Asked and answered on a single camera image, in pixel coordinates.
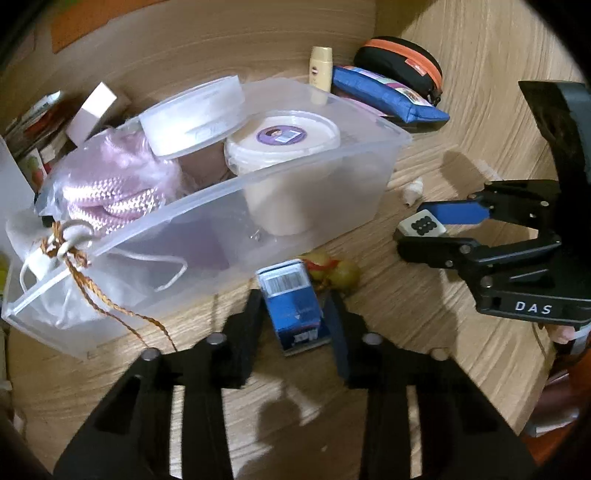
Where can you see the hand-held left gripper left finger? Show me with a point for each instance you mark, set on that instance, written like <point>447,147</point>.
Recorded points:
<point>251,341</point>

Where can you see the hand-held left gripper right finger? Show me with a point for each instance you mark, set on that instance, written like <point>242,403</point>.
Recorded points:
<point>339,341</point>

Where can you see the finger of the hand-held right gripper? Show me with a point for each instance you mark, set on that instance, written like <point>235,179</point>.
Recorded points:
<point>461,212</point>
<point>434,251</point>

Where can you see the white mahjong tile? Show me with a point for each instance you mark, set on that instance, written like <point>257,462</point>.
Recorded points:
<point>422,225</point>

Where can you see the small blue box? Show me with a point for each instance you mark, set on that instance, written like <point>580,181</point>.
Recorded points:
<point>293,304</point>

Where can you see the clear plastic storage bin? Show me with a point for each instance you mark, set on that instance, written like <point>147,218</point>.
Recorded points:
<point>295,194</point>

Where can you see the person's right hand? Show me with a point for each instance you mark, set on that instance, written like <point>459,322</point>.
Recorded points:
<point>564,334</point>

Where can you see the small white shell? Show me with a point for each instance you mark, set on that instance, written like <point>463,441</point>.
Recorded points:
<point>412,191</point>

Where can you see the olive green toy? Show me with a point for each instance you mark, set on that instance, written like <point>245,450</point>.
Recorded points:
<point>344,274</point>

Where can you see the blue pencil pouch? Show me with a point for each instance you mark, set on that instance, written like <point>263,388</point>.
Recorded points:
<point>388,97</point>

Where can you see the black orange zip case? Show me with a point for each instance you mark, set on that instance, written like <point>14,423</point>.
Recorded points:
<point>397,55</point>

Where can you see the white lidded tub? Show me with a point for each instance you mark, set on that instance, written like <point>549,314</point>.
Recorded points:
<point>281,152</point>

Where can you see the small yellow bottle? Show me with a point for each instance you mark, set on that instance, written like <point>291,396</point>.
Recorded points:
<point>321,69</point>

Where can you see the clear round container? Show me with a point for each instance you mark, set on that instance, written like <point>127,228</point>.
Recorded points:
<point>194,115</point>

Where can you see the small white box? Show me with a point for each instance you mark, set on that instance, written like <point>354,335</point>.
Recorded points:
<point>92,110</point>

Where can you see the stack of colourful packets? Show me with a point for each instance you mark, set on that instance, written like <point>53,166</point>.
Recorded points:
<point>37,129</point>

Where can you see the orange sticky note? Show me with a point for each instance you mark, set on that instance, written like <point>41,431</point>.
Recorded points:
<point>83,23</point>

